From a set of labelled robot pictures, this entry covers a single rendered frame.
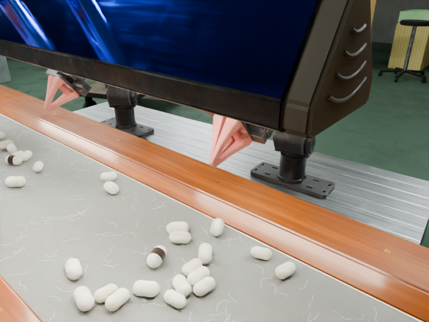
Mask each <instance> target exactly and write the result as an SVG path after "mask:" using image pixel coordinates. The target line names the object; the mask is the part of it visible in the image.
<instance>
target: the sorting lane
mask: <svg viewBox="0 0 429 322"><path fill-rule="evenodd" d="M0 132H4V133H5V138H4V139H0V142H3V141H6V140H11V141H13V144H14V145H15V147H16V148H17V151H20V150H21V151H23V152H25V151H27V150H29V151H31V152H32V154H33V155H32V157H31V158H30V159H29V160H28V161H25V162H24V161H22V163H21V164H19V165H10V164H7V163H6V161H5V158H6V157H7V156H8V155H12V154H11V153H9V152H8V150H7V149H1V148H0V275H1V276H2V277H3V278H4V279H5V280H6V282H7V283H9V285H10V286H11V287H12V288H13V289H14V290H15V291H16V292H17V293H18V294H19V296H20V297H21V298H22V299H23V300H24V301H25V302H26V303H27V304H28V306H30V308H32V310H33V311H34V312H35V313H36V314H37V315H38V317H39V318H40V319H41V320H42V321H43V322H423V321H421V320H419V319H417V318H415V317H413V316H411V315H409V314H406V313H404V312H402V311H400V310H398V309H396V308H394V307H392V306H390V305H388V304H386V303H384V302H382V301H380V300H378V299H376V298H374V297H372V296H370V295H368V294H366V293H364V292H362V291H360V290H358V289H356V288H354V287H352V286H350V285H348V284H346V283H344V282H342V281H340V280H338V279H336V278H334V277H332V276H330V275H328V274H325V273H323V272H321V271H319V270H317V269H315V268H313V267H311V266H309V265H307V264H305V263H303V262H301V261H299V260H297V259H295V258H293V257H291V256H289V255H287V254H284V253H283V252H280V251H279V250H276V249H274V248H272V247H270V246H269V245H266V244H265V243H262V242H261V241H258V240H256V239H255V238H252V237H251V236H248V235H247V234H244V233H242V232H240V231H238V230H236V229H234V228H232V227H230V226H228V225H226V224H225V225H224V228H223V232H222V234H221V235H220V236H213V235H212V234H211V232H210V228H211V224H212V222H213V220H214V218H212V217H210V216H208V215H205V214H203V213H201V212H199V211H197V210H195V209H193V208H191V207H189V206H187V205H185V204H183V203H181V202H179V201H177V200H175V199H173V198H171V197H169V196H167V195H165V194H163V193H161V192H159V191H157V190H155V189H153V188H151V187H149V186H147V185H145V184H143V183H141V182H139V181H137V180H135V179H133V178H131V177H129V176H126V175H124V174H122V173H120V172H118V171H116V170H114V169H112V168H110V167H108V166H106V165H104V164H102V163H100V162H98V161H96V160H94V159H92V158H90V157H88V156H85V155H83V154H81V153H79V152H78V151H75V150H74V149H71V148H69V147H67V146H65V145H64V144H61V143H60V142H57V141H55V140H53V139H51V138H50V137H47V136H45V135H43V134H41V133H39V132H37V131H35V130H33V129H31V128H29V127H27V126H25V125H23V124H21V123H19V122H17V121H15V120H13V119H11V118H9V117H7V116H4V115H2V114H0ZM37 161H41V162H42V163H43V168H42V170H41V171H40V172H34V171H33V165H34V163H35V162H37ZM112 171H113V172H115V173H116V174H117V178H116V179H115V180H114V181H112V182H113V183H115V184H116V185H117V186H118V187H119V192H118V193H117V194H115V195H112V194H110V193H108V192H107V191H106V190H105V189H104V187H103V186H104V183H105V182H106V181H102V180H101V179H100V175H101V173H107V172H112ZM9 176H22V177H24V178H25V179H26V184H25V185H24V186H23V187H8V186H7V185H6V184H5V180H6V178H7V177H9ZM171 222H186V223H188V225H189V226H190V230H189V233H190V235H191V240H190V241H189V242H188V243H172V242H171V241H170V240H169V235H170V234H169V233H168V232H167V226H168V224H169V223H171ZM203 243H208V244H210V245H211V246H212V260H211V262H210V263H208V264H202V266H205V267H207V268H208V269H209V272H210V275H209V276H210V277H212V278H214V280H215V287H214V289H213V290H212V291H210V292H208V293H207V294H205V295H204V296H197V295H196V294H195V293H194V292H193V287H194V286H191V287H192V291H191V293H190V294H189V295H188V296H187V297H186V305H185V306H184V307H183V308H181V309H177V308H175V307H173V306H172V305H170V304H167V303H166V302H165V300H164V294H165V292H166V291H167V290H169V289H173V290H174V291H176V290H175V288H174V286H173V284H172V281H173V278H174V277H175V276H176V275H179V274H181V275H183V273H182V267H183V265H184V264H186V263H187V262H189V261H191V260H192V259H194V258H197V259H198V255H199V247H200V245H201V244H203ZM157 245H161V246H164V247H165V248H166V251H167V255H166V257H165V259H164V260H163V262H162V264H161V265H160V266H159V267H157V268H151V267H150V266H148V264H147V257H148V255H149V253H150V252H151V251H152V249H153V248H154V247H156V246H157ZM253 247H263V248H268V249H269V250H270V251H271V253H272V256H271V258H270V259H268V260H263V259H257V258H254V257H252V255H251V253H250V251H251V249H252V248H253ZM70 258H75V259H78V260H79V262H80V265H81V267H82V275H81V277H80V278H79V279H77V280H71V279H69V278H68V276H67V274H66V271H65V268H64V264H65V262H66V261H67V260H68V259H70ZM288 261H289V262H292V263H294V264H295V266H296V271H295V273H294V274H292V275H291V276H289V277H287V278H285V279H279V278H278V277H277V276H276V274H275V270H276V268H277V267H278V266H280V265H282V264H284V263H286V262H288ZM185 277H186V276H185ZM187 278H188V277H186V279H187ZM138 280H148V281H155V282H157V283H158V285H159V287H160V291H159V293H158V294H157V295H156V296H155V297H147V296H137V295H135V294H134V292H133V285H134V283H135V282H136V281H138ZM108 284H115V285H116V286H117V288H118V289H119V288H126V289H127V290H128V291H129V293H130V297H129V299H128V301H127V302H126V303H124V304H123V305H122V306H120V308H118V310H115V311H109V310H107V309H106V307H105V302H103V303H97V302H96V301H94V306H93V308H92V309H91V310H89V311H81V310H80V309H79V308H78V307H77V304H76V302H75V300H74V299H73V293H74V291H75V290H76V289H77V288H78V287H80V286H85V287H87V288H89V290H90V292H91V294H92V296H93V297H94V294H95V292H96V291H97V290H98V289H100V288H102V287H104V286H106V285H108Z"/></svg>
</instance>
